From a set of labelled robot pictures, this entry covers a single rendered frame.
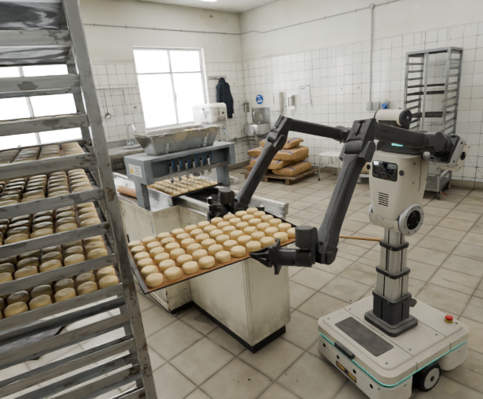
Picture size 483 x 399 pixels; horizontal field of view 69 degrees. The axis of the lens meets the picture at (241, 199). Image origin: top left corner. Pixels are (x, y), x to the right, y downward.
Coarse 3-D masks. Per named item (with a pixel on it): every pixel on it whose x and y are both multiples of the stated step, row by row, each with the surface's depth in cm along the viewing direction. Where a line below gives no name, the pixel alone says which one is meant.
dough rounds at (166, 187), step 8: (184, 176) 284; (192, 176) 282; (152, 184) 264; (160, 184) 265; (168, 184) 260; (176, 184) 260; (184, 184) 255; (192, 184) 253; (200, 184) 254; (208, 184) 250; (168, 192) 244; (176, 192) 236
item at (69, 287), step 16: (96, 272) 108; (112, 272) 103; (32, 288) 101; (48, 288) 97; (64, 288) 96; (80, 288) 95; (96, 288) 96; (0, 304) 92; (16, 304) 90; (32, 304) 89; (48, 304) 91
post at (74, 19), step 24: (72, 0) 73; (72, 24) 74; (72, 48) 77; (96, 96) 79; (96, 120) 80; (96, 144) 81; (120, 216) 88; (120, 240) 89; (120, 264) 91; (144, 336) 98; (144, 360) 100; (144, 384) 102
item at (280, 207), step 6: (216, 186) 252; (210, 192) 258; (216, 192) 252; (234, 192) 234; (252, 198) 220; (258, 198) 215; (264, 198) 214; (252, 204) 222; (258, 204) 217; (264, 204) 212; (270, 204) 208; (276, 204) 203; (282, 204) 200; (288, 204) 200; (270, 210) 209; (276, 210) 205; (282, 210) 201
